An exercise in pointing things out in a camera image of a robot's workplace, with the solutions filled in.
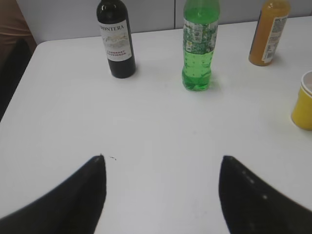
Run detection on green sprite bottle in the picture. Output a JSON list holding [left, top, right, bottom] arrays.
[[182, 0, 220, 91]]

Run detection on yellow paper cup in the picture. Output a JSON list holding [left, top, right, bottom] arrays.
[[291, 71, 312, 131]]

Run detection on orange juice bottle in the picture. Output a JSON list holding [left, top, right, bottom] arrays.
[[249, 0, 291, 66]]

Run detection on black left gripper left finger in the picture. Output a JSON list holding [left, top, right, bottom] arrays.
[[0, 155, 107, 234]]

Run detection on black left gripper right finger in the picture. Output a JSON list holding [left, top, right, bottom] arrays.
[[218, 156, 312, 234]]

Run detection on dark wine bottle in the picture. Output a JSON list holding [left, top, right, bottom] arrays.
[[96, 0, 136, 78]]

